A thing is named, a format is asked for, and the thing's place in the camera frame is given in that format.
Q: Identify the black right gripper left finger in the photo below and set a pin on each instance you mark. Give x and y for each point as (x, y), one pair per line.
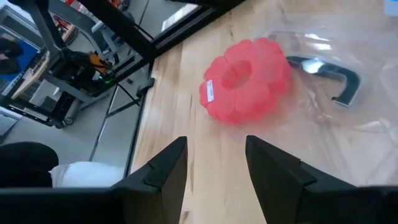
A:
(124, 205)

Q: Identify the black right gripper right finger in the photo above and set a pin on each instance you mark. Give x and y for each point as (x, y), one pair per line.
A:
(311, 205)

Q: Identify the large clear zip bag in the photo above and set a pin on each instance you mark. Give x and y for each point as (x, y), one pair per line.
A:
(357, 140)

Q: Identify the red round pill organizer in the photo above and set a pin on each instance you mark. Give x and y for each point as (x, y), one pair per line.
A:
(248, 99)

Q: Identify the blue white weekly pill organizer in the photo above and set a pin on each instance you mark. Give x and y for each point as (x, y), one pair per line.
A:
(391, 7)

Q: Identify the person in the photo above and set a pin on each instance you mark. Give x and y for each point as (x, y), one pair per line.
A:
(28, 165)
(15, 59)

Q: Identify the grey metal workstation frame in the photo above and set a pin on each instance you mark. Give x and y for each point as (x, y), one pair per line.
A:
(49, 34)

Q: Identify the black aluminium table frame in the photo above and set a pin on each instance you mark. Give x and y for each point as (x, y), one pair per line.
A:
(186, 28)

